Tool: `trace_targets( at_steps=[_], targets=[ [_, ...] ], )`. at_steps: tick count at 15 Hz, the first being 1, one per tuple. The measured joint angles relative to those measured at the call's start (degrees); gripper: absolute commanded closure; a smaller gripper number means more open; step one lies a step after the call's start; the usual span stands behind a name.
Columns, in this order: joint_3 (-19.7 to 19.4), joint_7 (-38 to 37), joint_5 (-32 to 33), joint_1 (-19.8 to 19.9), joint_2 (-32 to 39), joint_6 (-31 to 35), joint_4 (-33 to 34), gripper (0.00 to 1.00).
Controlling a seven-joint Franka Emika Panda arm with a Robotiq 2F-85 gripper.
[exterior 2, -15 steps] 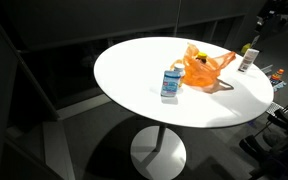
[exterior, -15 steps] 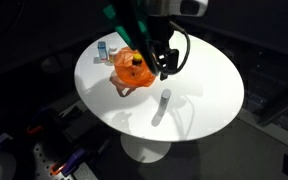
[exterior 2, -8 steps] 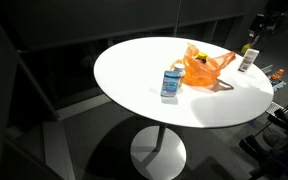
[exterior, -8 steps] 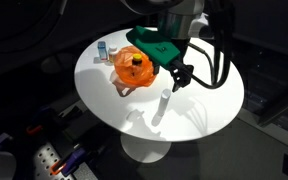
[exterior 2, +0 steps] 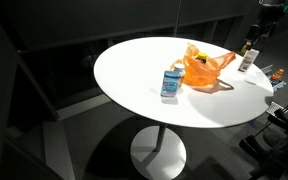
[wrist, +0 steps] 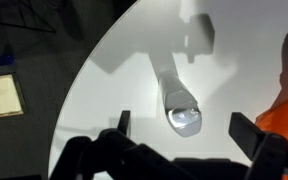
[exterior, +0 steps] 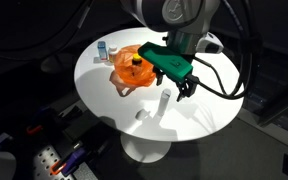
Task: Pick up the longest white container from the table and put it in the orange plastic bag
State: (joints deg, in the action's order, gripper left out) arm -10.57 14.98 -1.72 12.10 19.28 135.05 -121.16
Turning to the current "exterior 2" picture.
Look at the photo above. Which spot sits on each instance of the blue printed packet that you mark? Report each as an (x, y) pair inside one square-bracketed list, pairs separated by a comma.
[(279, 85)]

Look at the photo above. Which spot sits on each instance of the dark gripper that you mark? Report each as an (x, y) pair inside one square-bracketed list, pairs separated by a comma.
[(256, 31)]

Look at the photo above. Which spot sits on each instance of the round white table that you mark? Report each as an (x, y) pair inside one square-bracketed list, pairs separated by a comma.
[(67, 66)]

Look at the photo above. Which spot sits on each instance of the grey flat item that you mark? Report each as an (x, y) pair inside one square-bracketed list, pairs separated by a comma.
[(267, 69)]

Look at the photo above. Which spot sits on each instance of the blue white labelled container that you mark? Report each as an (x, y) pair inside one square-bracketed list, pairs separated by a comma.
[(170, 83)]

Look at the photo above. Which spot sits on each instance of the orange plastic bag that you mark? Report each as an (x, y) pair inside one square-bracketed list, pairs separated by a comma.
[(200, 75)]

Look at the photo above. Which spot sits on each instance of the dark bottle yellow cap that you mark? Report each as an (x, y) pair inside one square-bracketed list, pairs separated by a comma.
[(202, 56)]

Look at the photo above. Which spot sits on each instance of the white round table base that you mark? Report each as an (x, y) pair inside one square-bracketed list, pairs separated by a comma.
[(164, 160)]

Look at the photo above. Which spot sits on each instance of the perforated metal plate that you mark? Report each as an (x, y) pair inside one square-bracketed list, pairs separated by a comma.
[(274, 107)]

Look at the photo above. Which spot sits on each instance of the grey table post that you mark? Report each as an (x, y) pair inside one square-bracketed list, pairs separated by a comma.
[(160, 136)]

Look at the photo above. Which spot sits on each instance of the tall white container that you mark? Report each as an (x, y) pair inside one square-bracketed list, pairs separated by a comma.
[(249, 60)]

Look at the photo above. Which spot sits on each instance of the small white capped bottle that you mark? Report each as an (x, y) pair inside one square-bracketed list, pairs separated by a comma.
[(179, 67)]

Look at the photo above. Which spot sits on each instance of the orange capped bottle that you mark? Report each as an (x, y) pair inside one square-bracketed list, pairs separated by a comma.
[(277, 75)]

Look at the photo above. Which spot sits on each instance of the black equipment stand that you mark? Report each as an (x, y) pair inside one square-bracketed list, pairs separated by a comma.
[(277, 146)]

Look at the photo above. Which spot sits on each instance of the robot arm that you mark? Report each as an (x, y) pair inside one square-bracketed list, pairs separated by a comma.
[(280, 10)]

